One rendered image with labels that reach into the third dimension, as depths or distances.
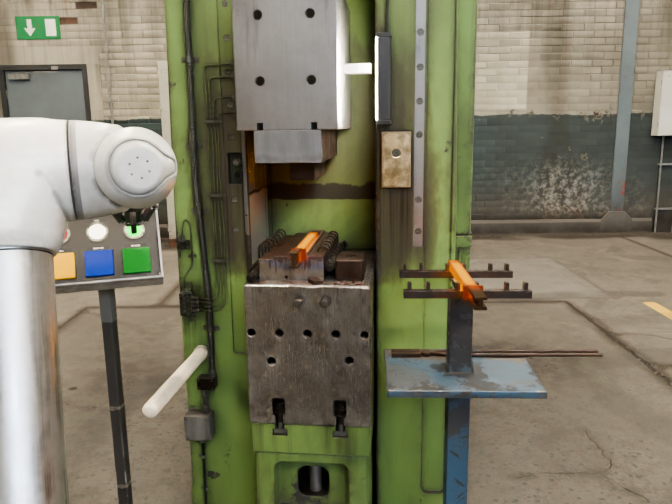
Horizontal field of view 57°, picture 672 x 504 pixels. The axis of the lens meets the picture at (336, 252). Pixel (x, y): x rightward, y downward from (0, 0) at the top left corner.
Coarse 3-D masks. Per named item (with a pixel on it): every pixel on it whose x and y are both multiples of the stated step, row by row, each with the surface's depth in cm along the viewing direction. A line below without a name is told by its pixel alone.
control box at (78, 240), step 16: (144, 208) 182; (80, 224) 176; (112, 224) 178; (144, 224) 181; (64, 240) 173; (80, 240) 174; (96, 240) 175; (112, 240) 177; (128, 240) 178; (144, 240) 179; (80, 256) 173; (160, 256) 179; (80, 272) 171; (160, 272) 177; (64, 288) 172; (80, 288) 174; (96, 288) 177; (112, 288) 179
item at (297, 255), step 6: (312, 234) 214; (306, 240) 203; (312, 240) 205; (300, 246) 193; (306, 246) 193; (294, 252) 179; (300, 252) 186; (294, 258) 178; (300, 258) 186; (294, 264) 178; (300, 264) 183
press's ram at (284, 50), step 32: (256, 0) 174; (288, 0) 173; (320, 0) 172; (256, 32) 176; (288, 32) 175; (320, 32) 174; (256, 64) 177; (288, 64) 176; (320, 64) 175; (352, 64) 193; (256, 96) 179; (288, 96) 178; (320, 96) 177; (256, 128) 181; (288, 128) 180; (320, 128) 179
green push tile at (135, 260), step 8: (128, 248) 176; (136, 248) 177; (144, 248) 178; (128, 256) 176; (136, 256) 176; (144, 256) 177; (128, 264) 175; (136, 264) 176; (144, 264) 176; (128, 272) 174; (136, 272) 175; (144, 272) 176
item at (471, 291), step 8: (456, 264) 172; (456, 272) 163; (464, 272) 163; (456, 280) 163; (464, 280) 155; (472, 280) 155; (464, 288) 147; (472, 288) 146; (480, 288) 146; (464, 296) 147; (472, 296) 141; (480, 296) 139; (472, 304) 141; (480, 304) 138
